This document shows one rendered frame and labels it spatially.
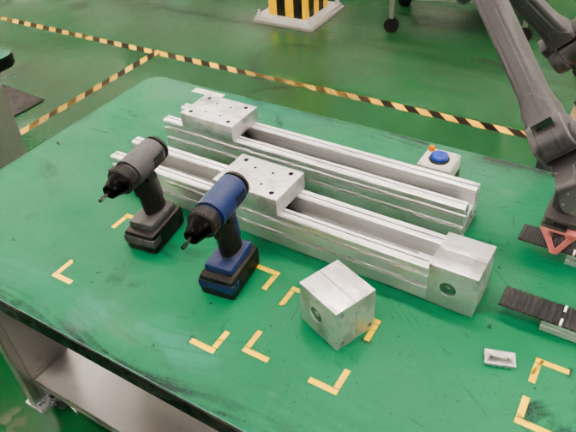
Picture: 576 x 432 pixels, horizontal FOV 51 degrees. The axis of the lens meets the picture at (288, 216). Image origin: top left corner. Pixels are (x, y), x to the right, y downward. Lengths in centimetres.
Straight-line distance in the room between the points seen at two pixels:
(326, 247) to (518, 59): 49
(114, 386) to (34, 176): 62
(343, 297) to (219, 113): 66
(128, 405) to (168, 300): 63
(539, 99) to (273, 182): 52
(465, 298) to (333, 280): 24
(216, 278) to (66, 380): 84
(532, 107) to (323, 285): 48
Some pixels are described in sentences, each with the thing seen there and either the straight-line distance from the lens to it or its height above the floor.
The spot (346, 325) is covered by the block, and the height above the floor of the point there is 83.
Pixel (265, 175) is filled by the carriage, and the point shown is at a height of 90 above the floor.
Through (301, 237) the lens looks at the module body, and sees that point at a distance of 122.
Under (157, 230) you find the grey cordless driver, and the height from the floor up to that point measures 83.
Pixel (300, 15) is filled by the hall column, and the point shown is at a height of 7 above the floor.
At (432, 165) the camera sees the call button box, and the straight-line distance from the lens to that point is 140.
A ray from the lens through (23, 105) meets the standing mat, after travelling 388.
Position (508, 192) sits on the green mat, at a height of 78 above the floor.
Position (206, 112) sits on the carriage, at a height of 90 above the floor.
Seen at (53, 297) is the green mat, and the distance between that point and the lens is 129.
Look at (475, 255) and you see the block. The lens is 113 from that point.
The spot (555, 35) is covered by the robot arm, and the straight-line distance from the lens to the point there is 150.
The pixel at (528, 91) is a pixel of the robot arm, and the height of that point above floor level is 111.
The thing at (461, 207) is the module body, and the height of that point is 86.
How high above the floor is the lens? 163
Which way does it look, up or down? 39 degrees down
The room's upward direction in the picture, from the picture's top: 4 degrees counter-clockwise
